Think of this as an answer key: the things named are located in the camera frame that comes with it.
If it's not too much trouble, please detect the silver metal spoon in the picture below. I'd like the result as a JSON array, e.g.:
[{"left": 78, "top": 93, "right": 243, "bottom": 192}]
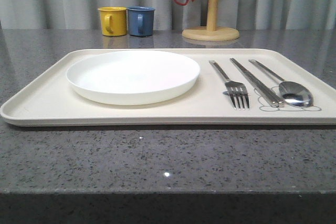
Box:
[{"left": 249, "top": 59, "right": 313, "bottom": 108}]

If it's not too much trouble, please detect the silver metal fork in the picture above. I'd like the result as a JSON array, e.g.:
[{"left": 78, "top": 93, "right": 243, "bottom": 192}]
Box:
[{"left": 209, "top": 60, "right": 250, "bottom": 110}]

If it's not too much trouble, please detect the white round plate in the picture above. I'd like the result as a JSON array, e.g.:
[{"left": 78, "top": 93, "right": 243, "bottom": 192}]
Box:
[{"left": 66, "top": 50, "right": 201, "bottom": 105}]

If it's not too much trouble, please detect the blue mug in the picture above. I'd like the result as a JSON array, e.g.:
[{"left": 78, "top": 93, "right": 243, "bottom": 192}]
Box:
[{"left": 127, "top": 6, "right": 155, "bottom": 37}]

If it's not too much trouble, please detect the wooden mug tree stand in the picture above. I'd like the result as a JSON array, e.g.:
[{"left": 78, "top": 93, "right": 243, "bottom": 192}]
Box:
[{"left": 182, "top": 0, "right": 239, "bottom": 41}]

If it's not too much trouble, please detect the yellow mug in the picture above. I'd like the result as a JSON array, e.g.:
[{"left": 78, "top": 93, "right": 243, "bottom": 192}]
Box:
[{"left": 98, "top": 7, "right": 127, "bottom": 37}]

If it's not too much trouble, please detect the silver metal chopsticks pair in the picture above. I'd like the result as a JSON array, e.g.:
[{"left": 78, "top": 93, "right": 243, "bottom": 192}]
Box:
[{"left": 230, "top": 58, "right": 285, "bottom": 108}]

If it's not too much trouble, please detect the cream rabbit print tray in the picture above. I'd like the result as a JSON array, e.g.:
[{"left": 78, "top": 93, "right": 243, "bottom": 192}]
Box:
[{"left": 1, "top": 48, "right": 335, "bottom": 126}]

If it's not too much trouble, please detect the grey curtain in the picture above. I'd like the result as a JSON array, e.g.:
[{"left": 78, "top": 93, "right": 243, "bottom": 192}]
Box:
[{"left": 1, "top": 0, "right": 335, "bottom": 30}]

